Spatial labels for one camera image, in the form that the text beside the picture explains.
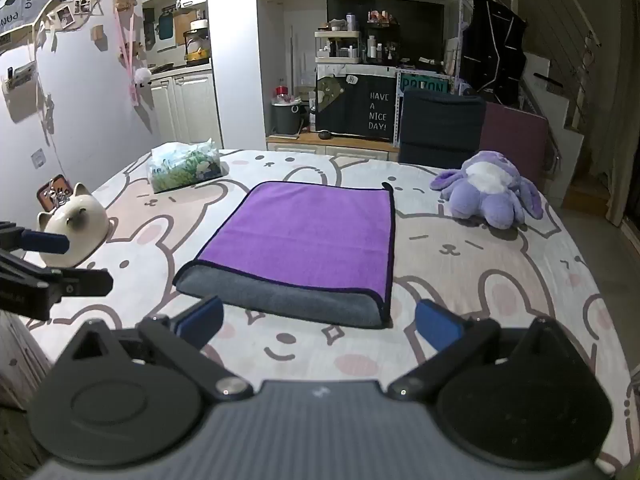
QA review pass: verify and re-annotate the white staircase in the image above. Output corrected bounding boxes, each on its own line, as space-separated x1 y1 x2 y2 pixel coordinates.
520 30 601 201

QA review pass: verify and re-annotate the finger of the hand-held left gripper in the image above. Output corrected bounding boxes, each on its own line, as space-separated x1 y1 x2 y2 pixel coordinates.
0 250 115 298
0 220 71 257

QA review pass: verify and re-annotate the white shelf rack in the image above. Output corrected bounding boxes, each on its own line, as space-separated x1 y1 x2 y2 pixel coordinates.
314 29 401 67

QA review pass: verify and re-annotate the maroon board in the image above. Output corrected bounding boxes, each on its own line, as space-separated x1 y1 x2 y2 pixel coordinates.
480 102 551 192

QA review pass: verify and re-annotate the dark blue chair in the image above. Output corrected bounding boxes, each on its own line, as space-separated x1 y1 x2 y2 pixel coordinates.
398 87 487 166

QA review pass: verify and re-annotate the bunny printed bedsheet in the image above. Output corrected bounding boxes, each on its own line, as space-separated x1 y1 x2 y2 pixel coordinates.
22 147 633 476

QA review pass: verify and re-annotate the grey trash bin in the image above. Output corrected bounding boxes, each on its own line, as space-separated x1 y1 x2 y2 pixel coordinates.
271 97 304 136

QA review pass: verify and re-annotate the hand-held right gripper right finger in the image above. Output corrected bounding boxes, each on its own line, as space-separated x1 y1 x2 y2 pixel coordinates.
387 299 590 402

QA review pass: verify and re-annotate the floral tissue pack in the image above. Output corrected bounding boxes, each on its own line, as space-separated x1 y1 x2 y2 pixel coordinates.
149 138 223 194

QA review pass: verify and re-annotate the white cat figurine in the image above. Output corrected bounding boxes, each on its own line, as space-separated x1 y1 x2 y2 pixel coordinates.
37 182 110 268

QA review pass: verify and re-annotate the purple plush toy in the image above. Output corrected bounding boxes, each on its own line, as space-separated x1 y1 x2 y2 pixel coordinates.
430 150 544 229

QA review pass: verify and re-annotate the pink ribbon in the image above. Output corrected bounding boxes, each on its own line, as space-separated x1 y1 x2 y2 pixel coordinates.
114 0 143 107

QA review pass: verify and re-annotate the black cloth with white lettering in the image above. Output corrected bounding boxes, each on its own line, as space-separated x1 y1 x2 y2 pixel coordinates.
315 72 398 142

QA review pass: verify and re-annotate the green sign plate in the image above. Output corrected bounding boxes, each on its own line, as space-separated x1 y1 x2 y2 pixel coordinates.
398 72 451 96

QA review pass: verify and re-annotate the orange framed charm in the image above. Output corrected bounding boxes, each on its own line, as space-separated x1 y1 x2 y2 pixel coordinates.
36 174 72 214

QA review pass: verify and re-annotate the black jacket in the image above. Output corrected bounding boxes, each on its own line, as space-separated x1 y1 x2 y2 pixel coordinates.
459 0 527 107

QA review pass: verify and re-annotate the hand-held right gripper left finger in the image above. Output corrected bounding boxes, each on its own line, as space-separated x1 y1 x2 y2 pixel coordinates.
55 296 253 402

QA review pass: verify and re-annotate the purple and grey towel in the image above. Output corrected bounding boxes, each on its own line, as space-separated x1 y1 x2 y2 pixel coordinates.
172 181 397 330

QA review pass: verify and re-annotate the wooden counter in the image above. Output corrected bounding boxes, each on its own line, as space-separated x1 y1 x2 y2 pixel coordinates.
266 131 401 153

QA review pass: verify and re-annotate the white kitchen cabinet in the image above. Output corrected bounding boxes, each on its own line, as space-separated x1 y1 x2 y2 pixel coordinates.
147 69 222 152

